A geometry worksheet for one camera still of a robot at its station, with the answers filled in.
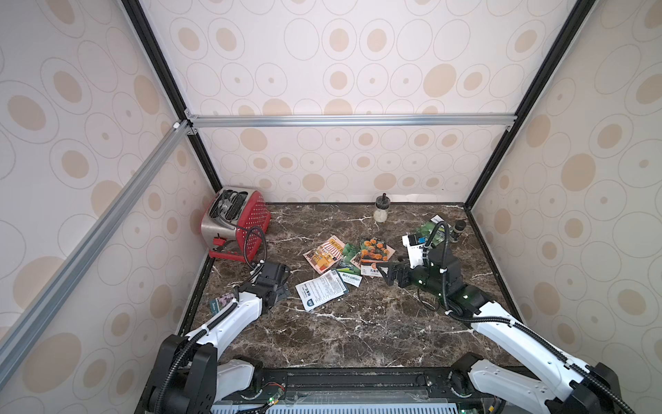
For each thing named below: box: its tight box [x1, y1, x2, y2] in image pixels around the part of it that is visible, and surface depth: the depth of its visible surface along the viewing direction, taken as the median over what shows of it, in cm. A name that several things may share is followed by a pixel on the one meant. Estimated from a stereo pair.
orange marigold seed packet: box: [349, 238, 396, 278], surface depth 104 cm
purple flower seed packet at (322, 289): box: [294, 269, 350, 312], surface depth 94 cm
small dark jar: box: [449, 219, 467, 244], surface depth 105 cm
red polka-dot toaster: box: [199, 186, 272, 264], surface depth 95 cm
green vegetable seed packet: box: [415, 221, 445, 246], surface depth 113 cm
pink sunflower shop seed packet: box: [302, 234, 346, 275], surface depth 105 cm
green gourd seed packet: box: [342, 242, 362, 276], surface depth 105 cm
